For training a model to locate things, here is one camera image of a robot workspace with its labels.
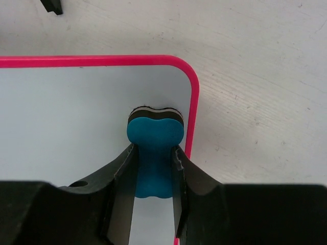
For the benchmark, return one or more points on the black wire whiteboard stand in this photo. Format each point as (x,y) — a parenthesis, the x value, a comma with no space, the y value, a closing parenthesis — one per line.
(53,6)

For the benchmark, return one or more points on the blue bone-shaped eraser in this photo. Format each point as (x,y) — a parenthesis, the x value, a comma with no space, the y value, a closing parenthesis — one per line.
(155,132)

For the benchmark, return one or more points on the pink framed whiteboard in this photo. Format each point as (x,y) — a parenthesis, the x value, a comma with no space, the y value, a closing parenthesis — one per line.
(63,118)

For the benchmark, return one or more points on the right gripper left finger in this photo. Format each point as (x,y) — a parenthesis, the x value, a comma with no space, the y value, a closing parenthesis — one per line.
(94,210)

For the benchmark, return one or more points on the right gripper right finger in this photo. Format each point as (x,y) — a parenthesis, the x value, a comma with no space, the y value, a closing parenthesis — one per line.
(209,212)

